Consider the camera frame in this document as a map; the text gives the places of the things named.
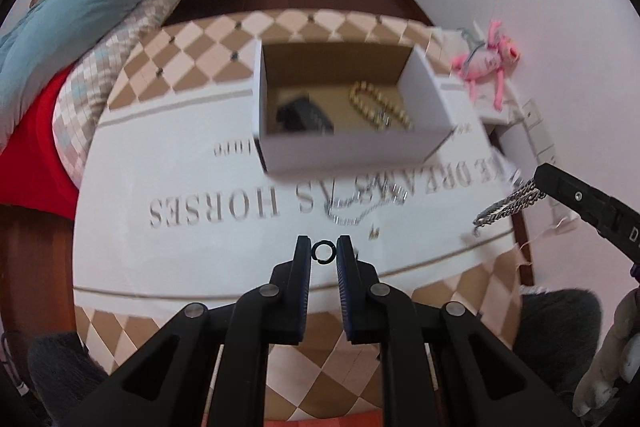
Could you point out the black hair clip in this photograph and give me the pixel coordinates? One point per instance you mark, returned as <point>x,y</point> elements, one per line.
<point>300,114</point>

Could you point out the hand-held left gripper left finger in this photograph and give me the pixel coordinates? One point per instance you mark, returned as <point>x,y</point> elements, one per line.
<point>302,257</point>

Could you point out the pink plush toy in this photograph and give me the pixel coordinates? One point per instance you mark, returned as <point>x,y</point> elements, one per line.
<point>480,62</point>

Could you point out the white cardboard box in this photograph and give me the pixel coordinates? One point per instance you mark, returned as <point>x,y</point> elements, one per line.
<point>325,152</point>

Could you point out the white wall socket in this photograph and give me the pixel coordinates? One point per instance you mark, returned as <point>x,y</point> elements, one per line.
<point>531,113</point>

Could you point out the printed checkered tablecloth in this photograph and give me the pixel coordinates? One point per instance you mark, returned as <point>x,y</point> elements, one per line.
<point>200,157</point>

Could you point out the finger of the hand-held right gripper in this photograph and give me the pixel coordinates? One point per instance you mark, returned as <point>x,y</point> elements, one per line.
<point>570,192</point>

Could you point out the beige plush toy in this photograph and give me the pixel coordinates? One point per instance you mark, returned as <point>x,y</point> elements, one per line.
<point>610,357</point>

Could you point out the red cloth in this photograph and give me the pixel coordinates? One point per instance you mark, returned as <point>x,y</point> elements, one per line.
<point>30,157</point>

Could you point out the grey fuzzy cushion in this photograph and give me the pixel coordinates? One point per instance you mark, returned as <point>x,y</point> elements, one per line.
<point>60,372</point>
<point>555,337</point>

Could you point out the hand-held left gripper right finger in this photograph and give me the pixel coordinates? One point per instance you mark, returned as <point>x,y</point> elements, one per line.
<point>344,262</point>

